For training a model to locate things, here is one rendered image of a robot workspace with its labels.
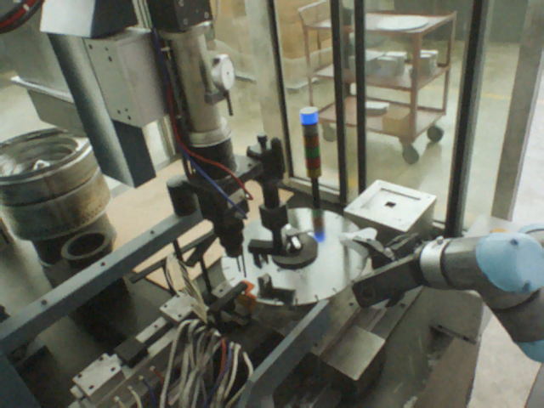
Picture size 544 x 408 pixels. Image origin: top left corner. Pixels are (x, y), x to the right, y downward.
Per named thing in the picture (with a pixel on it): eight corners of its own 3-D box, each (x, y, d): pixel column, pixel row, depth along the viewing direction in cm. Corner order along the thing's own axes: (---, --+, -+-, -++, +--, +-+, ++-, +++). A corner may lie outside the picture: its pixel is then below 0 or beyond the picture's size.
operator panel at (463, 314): (473, 257, 122) (480, 212, 114) (518, 273, 116) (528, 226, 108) (427, 325, 105) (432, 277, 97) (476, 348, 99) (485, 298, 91)
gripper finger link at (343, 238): (355, 225, 88) (392, 248, 81) (332, 239, 85) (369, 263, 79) (355, 212, 86) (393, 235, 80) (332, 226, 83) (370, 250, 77)
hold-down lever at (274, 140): (264, 132, 80) (252, 134, 79) (287, 135, 76) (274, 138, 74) (269, 174, 83) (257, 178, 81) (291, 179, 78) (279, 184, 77)
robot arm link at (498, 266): (537, 312, 55) (498, 258, 53) (463, 307, 64) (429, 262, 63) (563, 268, 58) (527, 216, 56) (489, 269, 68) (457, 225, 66)
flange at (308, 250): (314, 269, 96) (313, 259, 94) (263, 264, 99) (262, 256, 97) (322, 236, 105) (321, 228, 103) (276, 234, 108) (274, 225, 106)
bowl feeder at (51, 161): (97, 211, 165) (58, 118, 145) (147, 238, 147) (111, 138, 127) (11, 258, 146) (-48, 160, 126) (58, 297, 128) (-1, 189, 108)
